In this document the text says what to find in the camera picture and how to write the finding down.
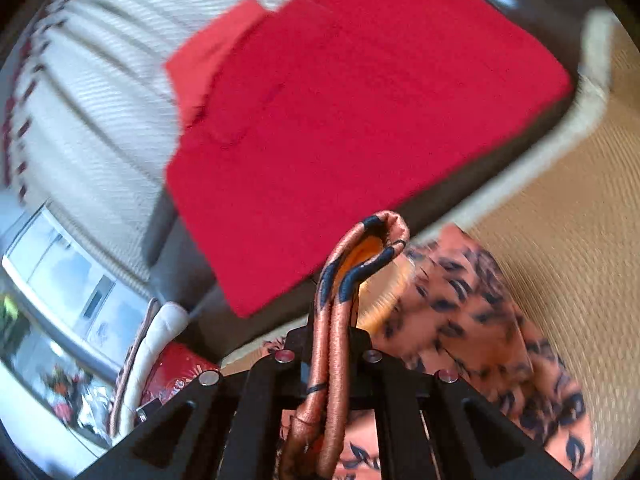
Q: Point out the red cloth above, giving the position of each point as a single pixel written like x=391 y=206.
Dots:
x=350 y=110

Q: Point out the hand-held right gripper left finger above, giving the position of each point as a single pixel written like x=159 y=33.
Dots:
x=300 y=342

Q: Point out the white cushion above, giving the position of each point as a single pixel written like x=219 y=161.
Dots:
x=160 y=330

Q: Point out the beige woven mat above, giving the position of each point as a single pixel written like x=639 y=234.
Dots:
x=575 y=235

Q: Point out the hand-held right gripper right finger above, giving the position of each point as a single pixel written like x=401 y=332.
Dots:
x=362 y=342

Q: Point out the orange garment with dark print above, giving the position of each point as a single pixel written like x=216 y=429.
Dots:
x=450 y=310

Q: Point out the red gift bag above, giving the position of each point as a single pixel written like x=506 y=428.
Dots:
x=175 y=370

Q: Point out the glass coffee table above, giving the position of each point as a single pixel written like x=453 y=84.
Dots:
x=60 y=285

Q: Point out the brown leather sofa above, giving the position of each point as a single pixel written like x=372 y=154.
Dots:
x=165 y=240

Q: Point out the white textured sofa cover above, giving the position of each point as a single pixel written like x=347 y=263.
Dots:
x=100 y=85

